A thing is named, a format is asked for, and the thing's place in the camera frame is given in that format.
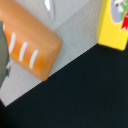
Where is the yellow toy box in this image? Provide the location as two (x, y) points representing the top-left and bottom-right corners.
(96, 0), (128, 51)

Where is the white woven placemat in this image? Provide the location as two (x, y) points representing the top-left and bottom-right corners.
(0, 0), (103, 106)

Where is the orange toy bread loaf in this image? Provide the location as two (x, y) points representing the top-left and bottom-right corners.
(0, 0), (61, 81)

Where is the knife with orange handle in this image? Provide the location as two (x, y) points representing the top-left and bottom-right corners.
(44, 0), (55, 21)

